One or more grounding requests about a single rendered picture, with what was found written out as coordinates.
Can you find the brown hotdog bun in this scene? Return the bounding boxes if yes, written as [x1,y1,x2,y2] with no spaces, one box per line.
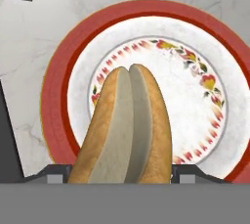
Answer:
[66,63,174,185]

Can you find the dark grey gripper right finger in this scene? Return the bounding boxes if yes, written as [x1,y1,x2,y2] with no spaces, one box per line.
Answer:
[170,164,228,185]

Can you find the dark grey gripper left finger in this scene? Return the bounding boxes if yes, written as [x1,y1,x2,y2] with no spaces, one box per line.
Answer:
[24,163,74,185]

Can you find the red rimmed floral plate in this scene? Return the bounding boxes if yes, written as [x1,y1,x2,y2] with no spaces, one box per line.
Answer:
[39,0,250,185]

